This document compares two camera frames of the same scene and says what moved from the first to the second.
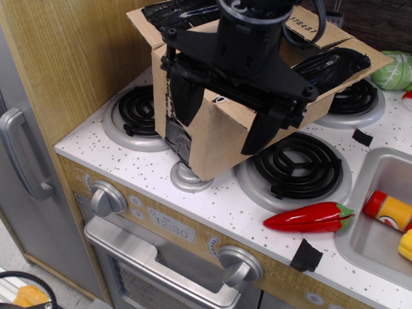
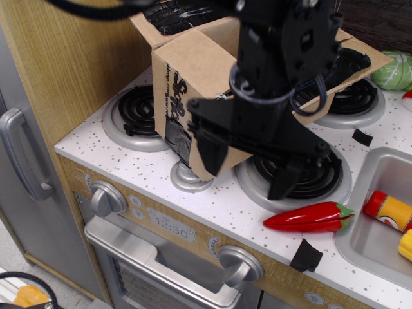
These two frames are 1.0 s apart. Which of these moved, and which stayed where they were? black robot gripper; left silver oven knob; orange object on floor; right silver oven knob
Moved: black robot gripper
Stayed: right silver oven knob; orange object on floor; left silver oven knob
